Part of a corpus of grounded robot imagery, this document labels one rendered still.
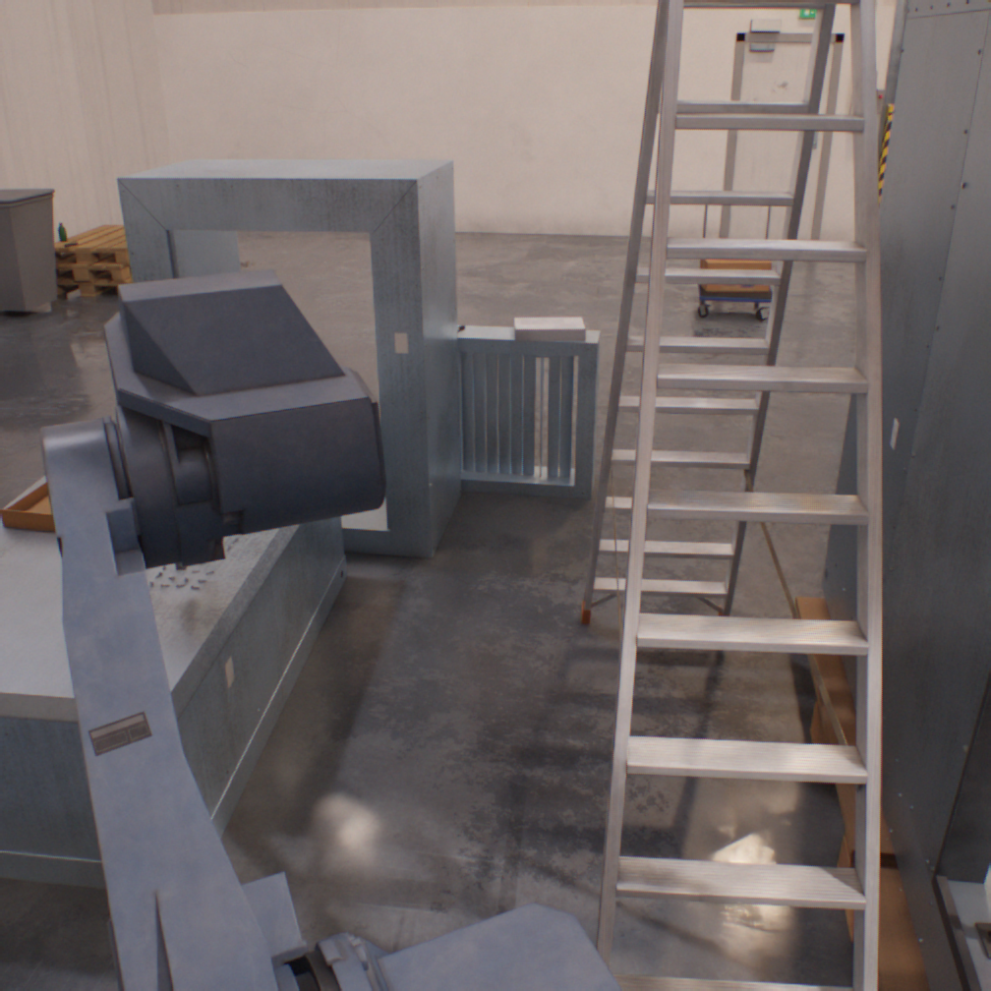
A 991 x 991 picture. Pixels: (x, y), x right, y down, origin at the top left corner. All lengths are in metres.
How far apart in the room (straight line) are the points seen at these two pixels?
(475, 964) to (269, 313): 0.91
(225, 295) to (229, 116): 10.97
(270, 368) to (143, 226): 2.69
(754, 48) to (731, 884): 10.05
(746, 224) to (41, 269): 7.30
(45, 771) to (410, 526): 1.97
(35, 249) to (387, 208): 5.58
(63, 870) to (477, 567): 2.01
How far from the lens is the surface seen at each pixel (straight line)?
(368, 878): 2.74
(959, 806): 2.25
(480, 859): 2.76
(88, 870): 2.85
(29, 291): 8.88
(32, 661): 2.61
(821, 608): 3.64
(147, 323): 1.41
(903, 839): 2.65
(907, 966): 2.49
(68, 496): 1.41
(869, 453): 1.78
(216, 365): 1.40
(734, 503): 1.74
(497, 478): 4.70
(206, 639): 2.54
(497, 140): 11.48
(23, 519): 3.29
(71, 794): 2.69
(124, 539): 1.40
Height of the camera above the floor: 2.00
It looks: 25 degrees down
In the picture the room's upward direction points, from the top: straight up
